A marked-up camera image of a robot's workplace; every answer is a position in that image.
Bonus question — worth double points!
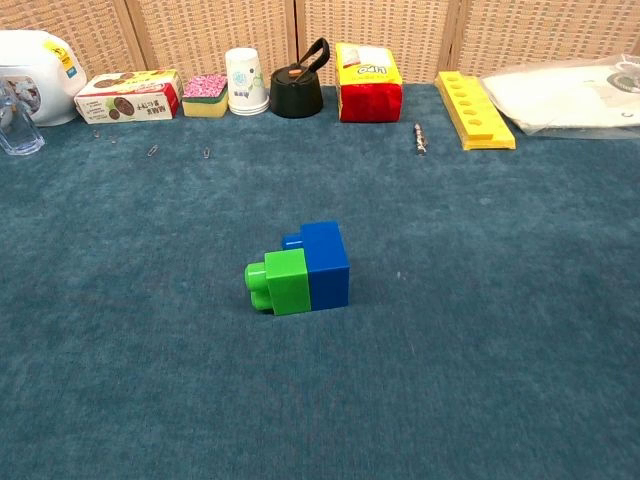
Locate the yellow tray with holes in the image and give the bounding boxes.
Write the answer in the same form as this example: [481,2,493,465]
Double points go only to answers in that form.
[434,70,517,151]

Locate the woven folding screen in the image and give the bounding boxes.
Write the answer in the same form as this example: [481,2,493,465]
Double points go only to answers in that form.
[0,0,640,87]

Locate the black lid with handle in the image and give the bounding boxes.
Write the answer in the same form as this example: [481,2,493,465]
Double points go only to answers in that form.
[269,37,331,120]

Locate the clear glass cup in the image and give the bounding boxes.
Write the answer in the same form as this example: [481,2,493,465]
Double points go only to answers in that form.
[0,78,46,157]

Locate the pink yellow green sponge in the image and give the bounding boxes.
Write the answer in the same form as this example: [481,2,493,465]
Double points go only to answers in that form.
[181,73,230,119]

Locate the stacked white paper cups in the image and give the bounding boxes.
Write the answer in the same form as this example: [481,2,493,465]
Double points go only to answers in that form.
[224,47,270,117]

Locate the clear plastic bag with paper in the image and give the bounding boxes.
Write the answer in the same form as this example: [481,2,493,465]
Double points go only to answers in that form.
[478,53,640,140]

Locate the blue toy block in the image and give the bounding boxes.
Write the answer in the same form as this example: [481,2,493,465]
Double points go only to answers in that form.
[281,220,350,312]

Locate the cookie box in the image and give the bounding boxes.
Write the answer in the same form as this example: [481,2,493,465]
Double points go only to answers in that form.
[74,69,185,125]

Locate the green toy block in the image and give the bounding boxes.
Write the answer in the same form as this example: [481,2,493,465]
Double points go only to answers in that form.
[244,247,313,317]

